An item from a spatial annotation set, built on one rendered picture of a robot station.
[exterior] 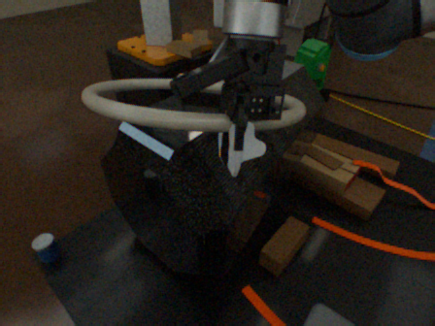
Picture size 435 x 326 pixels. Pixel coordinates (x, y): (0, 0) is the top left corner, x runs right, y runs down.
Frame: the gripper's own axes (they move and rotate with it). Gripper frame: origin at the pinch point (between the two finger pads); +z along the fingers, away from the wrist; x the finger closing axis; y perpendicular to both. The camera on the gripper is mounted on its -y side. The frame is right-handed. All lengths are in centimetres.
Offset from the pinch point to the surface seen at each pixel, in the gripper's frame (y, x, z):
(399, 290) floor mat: 109, 33, 87
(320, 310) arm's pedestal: 17.8, -11.4, 26.4
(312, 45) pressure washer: 144, 203, -22
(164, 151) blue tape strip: -4, 55, 19
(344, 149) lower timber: 138, 126, 49
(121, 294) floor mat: -22, 70, 98
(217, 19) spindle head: 18, 73, -27
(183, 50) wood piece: 17, 143, -12
